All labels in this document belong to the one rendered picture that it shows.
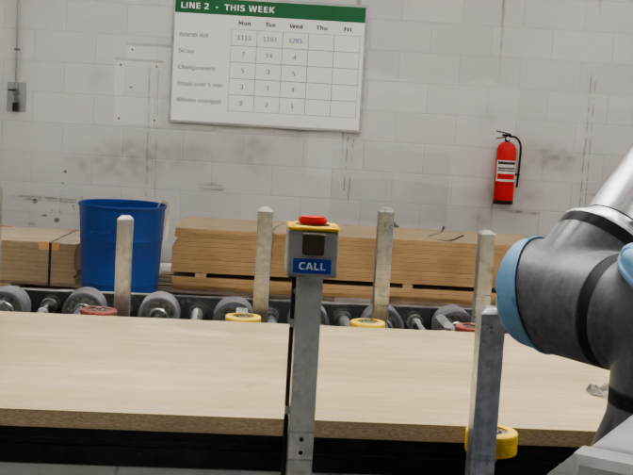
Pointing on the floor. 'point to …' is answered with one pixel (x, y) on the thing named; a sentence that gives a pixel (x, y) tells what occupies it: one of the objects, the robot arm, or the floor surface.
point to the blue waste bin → (89, 237)
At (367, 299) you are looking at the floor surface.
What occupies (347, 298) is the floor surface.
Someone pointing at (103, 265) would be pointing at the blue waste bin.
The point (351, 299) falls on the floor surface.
